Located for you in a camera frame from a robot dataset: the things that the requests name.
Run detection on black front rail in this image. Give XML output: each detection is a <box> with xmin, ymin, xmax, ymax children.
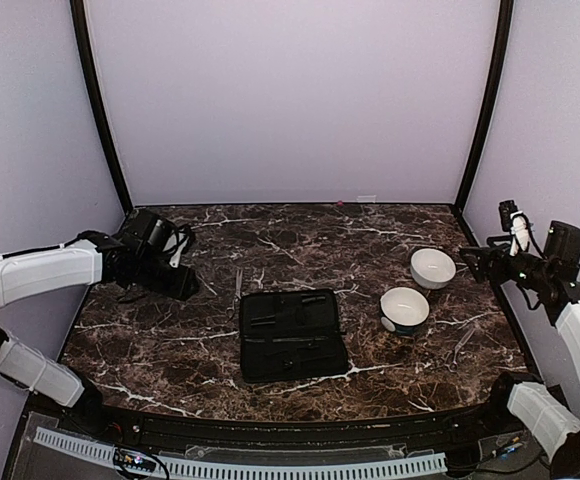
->
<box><xmin>0</xmin><ymin>387</ymin><xmax>580</xmax><ymax>480</ymax></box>

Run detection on silver scissors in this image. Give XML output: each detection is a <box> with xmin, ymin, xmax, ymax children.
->
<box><xmin>226</xmin><ymin>267</ymin><xmax>243</xmax><ymax>319</ymax></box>
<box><xmin>444</xmin><ymin>326</ymin><xmax>476</xmax><ymax>373</ymax></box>

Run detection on black frame post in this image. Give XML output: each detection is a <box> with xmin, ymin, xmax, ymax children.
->
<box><xmin>454</xmin><ymin>0</ymin><xmax>515</xmax><ymax>216</ymax></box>
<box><xmin>69</xmin><ymin>0</ymin><xmax>134</xmax><ymax>214</ymax></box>

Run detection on black hair clip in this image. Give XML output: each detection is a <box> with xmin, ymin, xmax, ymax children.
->
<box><xmin>265</xmin><ymin>351</ymin><xmax>320</xmax><ymax>374</ymax></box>
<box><xmin>301</xmin><ymin>295</ymin><xmax>326</xmax><ymax>305</ymax></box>

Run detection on plain white bowl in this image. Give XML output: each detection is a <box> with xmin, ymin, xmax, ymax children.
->
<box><xmin>410</xmin><ymin>248</ymin><xmax>456</xmax><ymax>290</ymax></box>

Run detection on white slotted cable duct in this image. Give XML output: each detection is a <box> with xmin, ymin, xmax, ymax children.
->
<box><xmin>33</xmin><ymin>427</ymin><xmax>448</xmax><ymax>479</ymax></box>

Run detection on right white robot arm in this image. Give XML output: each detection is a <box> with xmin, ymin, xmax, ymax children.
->
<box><xmin>460</xmin><ymin>200</ymin><xmax>580</xmax><ymax>479</ymax></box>

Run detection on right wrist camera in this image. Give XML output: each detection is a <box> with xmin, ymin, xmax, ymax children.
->
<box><xmin>544</xmin><ymin>220</ymin><xmax>580</xmax><ymax>266</ymax></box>

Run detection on black zippered tool case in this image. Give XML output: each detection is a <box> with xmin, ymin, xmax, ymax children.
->
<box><xmin>239</xmin><ymin>289</ymin><xmax>348</xmax><ymax>384</ymax></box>

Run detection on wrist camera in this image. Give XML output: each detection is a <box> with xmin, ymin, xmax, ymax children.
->
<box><xmin>119</xmin><ymin>209</ymin><xmax>172</xmax><ymax>255</ymax></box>
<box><xmin>544</xmin><ymin>220</ymin><xmax>580</xmax><ymax>266</ymax></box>

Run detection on white and teal bowl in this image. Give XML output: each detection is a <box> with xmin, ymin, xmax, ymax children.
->
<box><xmin>379</xmin><ymin>287</ymin><xmax>430</xmax><ymax>336</ymax></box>

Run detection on left black frame post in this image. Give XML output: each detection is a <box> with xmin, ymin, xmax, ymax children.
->
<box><xmin>69</xmin><ymin>0</ymin><xmax>134</xmax><ymax>214</ymax></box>

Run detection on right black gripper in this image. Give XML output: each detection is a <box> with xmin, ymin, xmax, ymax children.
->
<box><xmin>461</xmin><ymin>235</ymin><xmax>555</xmax><ymax>292</ymax></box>

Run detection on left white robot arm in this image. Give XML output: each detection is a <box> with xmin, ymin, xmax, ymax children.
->
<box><xmin>0</xmin><ymin>226</ymin><xmax>199</xmax><ymax>436</ymax></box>

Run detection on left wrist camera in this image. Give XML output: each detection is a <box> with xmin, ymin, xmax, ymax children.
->
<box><xmin>119</xmin><ymin>209</ymin><xmax>172</xmax><ymax>255</ymax></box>

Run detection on right black frame post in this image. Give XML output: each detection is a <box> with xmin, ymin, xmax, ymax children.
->
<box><xmin>454</xmin><ymin>0</ymin><xmax>515</xmax><ymax>216</ymax></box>

